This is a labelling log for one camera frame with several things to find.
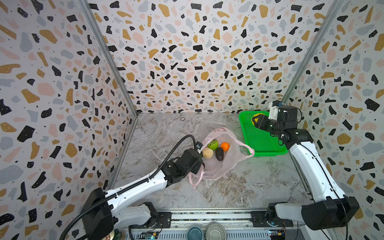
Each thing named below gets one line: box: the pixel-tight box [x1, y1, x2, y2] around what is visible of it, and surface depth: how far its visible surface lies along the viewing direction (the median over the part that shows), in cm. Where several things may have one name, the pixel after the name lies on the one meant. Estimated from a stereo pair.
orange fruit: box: [220, 142, 230, 152], surface depth 99 cm
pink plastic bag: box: [188, 127, 255, 187], surface depth 83 cm
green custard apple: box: [207, 139, 219, 151], surface depth 99 cm
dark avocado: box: [215, 147, 224, 161], surface depth 97 cm
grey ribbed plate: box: [204, 223, 228, 240], surface depth 72 cm
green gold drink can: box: [105, 228, 122, 240], surface depth 62 cm
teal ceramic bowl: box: [186, 225, 204, 240], surface depth 71 cm
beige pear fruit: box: [202, 147, 214, 159], surface depth 94 cm
